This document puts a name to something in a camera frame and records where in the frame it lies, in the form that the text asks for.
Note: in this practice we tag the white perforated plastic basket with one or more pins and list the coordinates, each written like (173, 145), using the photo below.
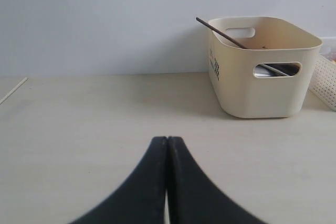
(322, 83)

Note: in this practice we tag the cream plastic bin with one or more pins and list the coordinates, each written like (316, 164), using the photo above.
(268, 40)

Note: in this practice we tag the silver table knife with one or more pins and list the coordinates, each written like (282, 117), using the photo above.
(275, 70)

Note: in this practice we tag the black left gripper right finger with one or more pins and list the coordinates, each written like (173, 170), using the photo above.
(192, 197)

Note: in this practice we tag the stainless steel cup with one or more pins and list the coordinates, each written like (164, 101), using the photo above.
(263, 72)

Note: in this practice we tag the dark wooden chopstick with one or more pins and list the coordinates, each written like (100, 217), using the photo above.
(220, 33)

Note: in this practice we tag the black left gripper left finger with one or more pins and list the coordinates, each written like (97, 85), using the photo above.
(141, 197)

